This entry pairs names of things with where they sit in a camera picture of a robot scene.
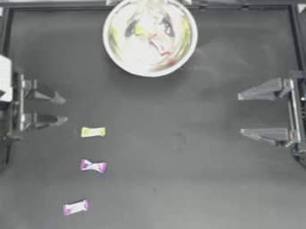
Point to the lime green candy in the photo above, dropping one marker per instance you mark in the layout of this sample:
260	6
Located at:
138	29
93	131

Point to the red candy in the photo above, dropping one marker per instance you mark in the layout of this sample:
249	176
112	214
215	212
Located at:
160	44

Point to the steel bowl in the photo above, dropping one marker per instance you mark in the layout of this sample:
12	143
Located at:
132	59

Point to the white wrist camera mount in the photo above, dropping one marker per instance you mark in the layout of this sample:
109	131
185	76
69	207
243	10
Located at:
5	77

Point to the purple bow-shaped candy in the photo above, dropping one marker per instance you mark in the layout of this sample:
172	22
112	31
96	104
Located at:
94	166

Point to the white corner bracket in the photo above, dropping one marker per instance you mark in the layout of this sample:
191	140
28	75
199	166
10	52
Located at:
301	7

